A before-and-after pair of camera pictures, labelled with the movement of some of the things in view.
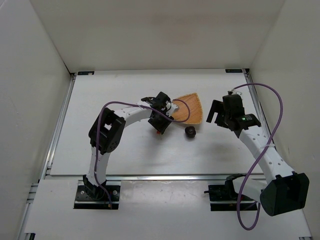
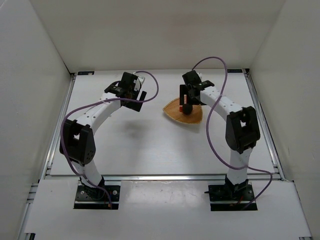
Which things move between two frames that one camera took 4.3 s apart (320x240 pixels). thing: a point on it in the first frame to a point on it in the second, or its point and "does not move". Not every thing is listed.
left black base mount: [95, 198] does not move
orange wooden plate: [196, 111] does not move
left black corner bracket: [85, 73] does not move
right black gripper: [217, 114] to [187, 94]
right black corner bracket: [233, 71] does not move
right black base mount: [227, 192] does not move
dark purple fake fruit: [190, 131] to [187, 109]
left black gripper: [159, 120] to [136, 102]
